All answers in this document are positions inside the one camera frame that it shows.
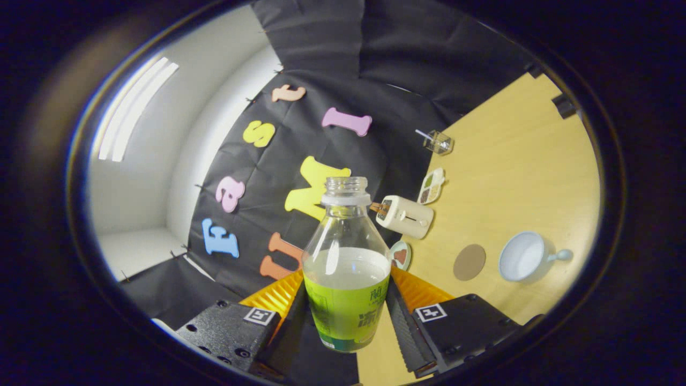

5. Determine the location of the small clear glass holder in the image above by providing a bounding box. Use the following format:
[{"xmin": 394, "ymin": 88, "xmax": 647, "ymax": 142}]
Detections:
[{"xmin": 426, "ymin": 130, "xmax": 455, "ymax": 156}]

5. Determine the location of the round brown coaster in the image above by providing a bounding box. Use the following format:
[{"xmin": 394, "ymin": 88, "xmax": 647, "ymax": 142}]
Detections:
[{"xmin": 453, "ymin": 244, "xmax": 487, "ymax": 282}]

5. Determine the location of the cream toaster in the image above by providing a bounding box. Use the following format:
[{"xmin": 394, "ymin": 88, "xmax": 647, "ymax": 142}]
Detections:
[{"xmin": 375, "ymin": 195, "xmax": 435, "ymax": 240}]

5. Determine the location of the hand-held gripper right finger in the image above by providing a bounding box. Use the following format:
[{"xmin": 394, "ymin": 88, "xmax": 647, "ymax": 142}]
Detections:
[{"xmin": 385, "ymin": 265, "xmax": 542, "ymax": 378}]

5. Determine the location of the wooden table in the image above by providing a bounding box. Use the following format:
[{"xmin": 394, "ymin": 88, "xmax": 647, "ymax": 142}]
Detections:
[{"xmin": 356, "ymin": 72, "xmax": 601, "ymax": 386}]

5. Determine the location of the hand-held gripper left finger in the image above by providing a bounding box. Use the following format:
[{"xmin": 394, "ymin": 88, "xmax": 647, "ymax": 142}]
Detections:
[{"xmin": 174, "ymin": 268, "xmax": 314, "ymax": 384}]

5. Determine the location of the pale green plate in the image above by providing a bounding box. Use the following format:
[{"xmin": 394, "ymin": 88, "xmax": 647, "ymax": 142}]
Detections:
[{"xmin": 389, "ymin": 240, "xmax": 413, "ymax": 271}]

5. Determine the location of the white sectioned palette tray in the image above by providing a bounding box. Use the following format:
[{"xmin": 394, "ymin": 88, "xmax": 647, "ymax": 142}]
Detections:
[{"xmin": 417, "ymin": 167, "xmax": 446, "ymax": 206}]

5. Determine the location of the green label juice bottle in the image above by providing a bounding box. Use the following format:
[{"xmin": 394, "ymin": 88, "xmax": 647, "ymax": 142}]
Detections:
[{"xmin": 302, "ymin": 176, "xmax": 392, "ymax": 353}]

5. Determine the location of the white cup with handle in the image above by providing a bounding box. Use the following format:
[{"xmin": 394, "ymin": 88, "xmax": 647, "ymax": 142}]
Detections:
[{"xmin": 498, "ymin": 231, "xmax": 574, "ymax": 283}]

